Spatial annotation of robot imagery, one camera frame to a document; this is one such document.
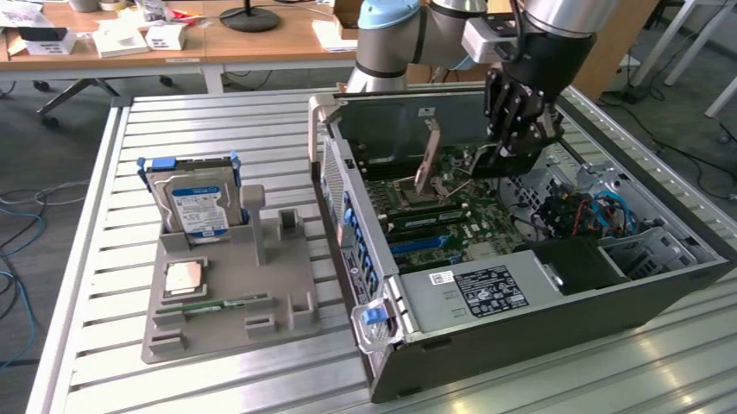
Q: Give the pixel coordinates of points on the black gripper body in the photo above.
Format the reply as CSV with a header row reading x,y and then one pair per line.
x,y
558,60

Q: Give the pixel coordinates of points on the black graphics card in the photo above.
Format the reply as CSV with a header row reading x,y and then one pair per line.
x,y
501,166

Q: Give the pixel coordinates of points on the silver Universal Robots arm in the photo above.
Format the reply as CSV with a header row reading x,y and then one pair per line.
x,y
391,43

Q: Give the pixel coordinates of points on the wooden cabinet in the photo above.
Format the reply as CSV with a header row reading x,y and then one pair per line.
x,y
628,43

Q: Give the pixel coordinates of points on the silver socket cover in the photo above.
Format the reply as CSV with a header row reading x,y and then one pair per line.
x,y
454,160

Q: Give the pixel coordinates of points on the silver metal drive cage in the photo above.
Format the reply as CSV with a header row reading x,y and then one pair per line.
x,y
521,194

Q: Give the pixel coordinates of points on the black RAM slot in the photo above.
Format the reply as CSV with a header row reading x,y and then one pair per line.
x,y
391,173

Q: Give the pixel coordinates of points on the green motherboard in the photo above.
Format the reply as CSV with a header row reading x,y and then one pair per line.
x,y
483,224

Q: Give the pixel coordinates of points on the CPU socket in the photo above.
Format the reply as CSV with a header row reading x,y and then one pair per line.
x,y
403,194

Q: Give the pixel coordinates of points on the RAM stick with white label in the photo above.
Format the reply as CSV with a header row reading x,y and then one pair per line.
x,y
429,220

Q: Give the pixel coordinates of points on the white blue booklet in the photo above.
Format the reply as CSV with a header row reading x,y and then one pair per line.
x,y
334,41

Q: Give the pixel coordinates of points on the long expansion slot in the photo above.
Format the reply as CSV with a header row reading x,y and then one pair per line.
x,y
421,246

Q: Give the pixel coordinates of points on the silver disk bay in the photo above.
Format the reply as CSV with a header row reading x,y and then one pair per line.
x,y
645,254

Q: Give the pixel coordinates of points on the brown cardboard box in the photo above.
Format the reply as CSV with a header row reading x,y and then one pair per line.
x,y
346,17

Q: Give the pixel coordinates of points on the wooden top office desk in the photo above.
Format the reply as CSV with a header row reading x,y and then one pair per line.
x,y
70,62
259,45

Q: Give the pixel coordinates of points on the silver power supply unit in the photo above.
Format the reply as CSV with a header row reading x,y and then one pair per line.
x,y
438,310

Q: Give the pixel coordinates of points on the black round lamp base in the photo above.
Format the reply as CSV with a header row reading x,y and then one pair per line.
x,y
247,21

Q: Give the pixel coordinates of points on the open black PC case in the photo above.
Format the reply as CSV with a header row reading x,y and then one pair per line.
x,y
518,345

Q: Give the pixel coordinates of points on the blue case release latch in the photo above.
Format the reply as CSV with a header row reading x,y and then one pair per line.
x,y
374,315

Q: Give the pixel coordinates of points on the hard disk in blue caddy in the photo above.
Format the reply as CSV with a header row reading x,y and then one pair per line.
x,y
198,207

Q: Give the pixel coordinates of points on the white labelled carton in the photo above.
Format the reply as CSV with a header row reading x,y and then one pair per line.
x,y
167,39

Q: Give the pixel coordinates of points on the silver CPU chip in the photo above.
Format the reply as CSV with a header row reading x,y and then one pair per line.
x,y
184,278

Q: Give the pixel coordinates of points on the green RAM stick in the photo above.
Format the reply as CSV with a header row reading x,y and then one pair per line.
x,y
210,305

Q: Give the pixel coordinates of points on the white open box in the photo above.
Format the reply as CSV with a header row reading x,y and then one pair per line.
x,y
118,43

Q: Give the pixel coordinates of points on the grey parts rack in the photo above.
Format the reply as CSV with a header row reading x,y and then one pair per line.
x,y
230,340

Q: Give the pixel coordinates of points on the tape roll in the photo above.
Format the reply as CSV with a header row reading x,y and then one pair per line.
x,y
103,5

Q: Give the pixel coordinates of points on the black wheeled leg base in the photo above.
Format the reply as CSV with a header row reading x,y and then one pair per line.
x,y
75,92

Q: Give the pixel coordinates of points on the grey cup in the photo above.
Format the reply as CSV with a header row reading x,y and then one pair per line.
x,y
83,5

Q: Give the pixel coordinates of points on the white box with black lid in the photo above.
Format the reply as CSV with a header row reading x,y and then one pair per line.
x,y
52,46

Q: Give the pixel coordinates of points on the printed paper sheets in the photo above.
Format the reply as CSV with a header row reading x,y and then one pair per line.
x,y
20,17

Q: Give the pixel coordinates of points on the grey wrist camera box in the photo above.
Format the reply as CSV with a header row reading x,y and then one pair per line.
x,y
483,39

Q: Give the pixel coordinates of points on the white table frame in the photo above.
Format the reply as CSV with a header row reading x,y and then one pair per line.
x,y
697,43

